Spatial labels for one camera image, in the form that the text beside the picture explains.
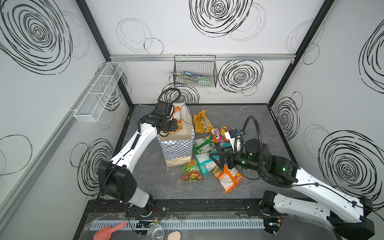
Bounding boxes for teal mint snack bag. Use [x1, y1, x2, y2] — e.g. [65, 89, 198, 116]
[216, 142, 232, 151]

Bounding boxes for orange snack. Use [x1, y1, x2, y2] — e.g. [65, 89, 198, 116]
[210, 126, 230, 143]

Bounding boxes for orange Fox's snack bag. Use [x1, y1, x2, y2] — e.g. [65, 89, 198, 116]
[213, 165, 244, 194]

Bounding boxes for blue checkered paper bag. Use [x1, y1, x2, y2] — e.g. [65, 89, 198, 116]
[145, 104, 195, 167]

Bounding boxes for yellow snack bag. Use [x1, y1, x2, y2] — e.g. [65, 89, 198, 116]
[193, 110, 214, 134]

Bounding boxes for green red snack bag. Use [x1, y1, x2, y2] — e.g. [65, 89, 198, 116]
[182, 159, 204, 182]

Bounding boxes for green white snack bag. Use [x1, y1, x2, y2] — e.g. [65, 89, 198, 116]
[193, 136, 216, 155]

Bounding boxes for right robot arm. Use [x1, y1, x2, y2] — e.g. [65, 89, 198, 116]
[209, 116, 375, 240]

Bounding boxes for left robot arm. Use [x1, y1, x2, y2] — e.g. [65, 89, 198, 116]
[97, 88, 182, 215]

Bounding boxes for tongs in basket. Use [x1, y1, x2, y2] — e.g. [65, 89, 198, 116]
[173, 71, 203, 82]

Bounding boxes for beige round sponge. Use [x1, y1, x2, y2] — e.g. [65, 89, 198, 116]
[167, 231, 182, 240]

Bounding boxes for clear glass bowl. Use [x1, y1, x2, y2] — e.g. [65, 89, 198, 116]
[146, 224, 165, 240]

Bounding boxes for red plastic scoop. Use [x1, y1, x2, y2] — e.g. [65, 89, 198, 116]
[93, 222, 127, 240]

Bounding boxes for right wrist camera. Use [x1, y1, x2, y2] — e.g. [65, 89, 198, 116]
[225, 129, 244, 157]

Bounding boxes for black wire wall basket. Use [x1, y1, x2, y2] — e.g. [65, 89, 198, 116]
[172, 55, 218, 88]

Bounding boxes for grey slotted cable duct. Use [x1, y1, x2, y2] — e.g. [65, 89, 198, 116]
[89, 219, 265, 231]

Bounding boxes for clear wall shelf tray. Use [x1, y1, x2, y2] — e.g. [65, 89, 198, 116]
[74, 62, 125, 123]

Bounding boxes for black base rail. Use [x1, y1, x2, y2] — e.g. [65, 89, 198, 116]
[83, 199, 269, 219]

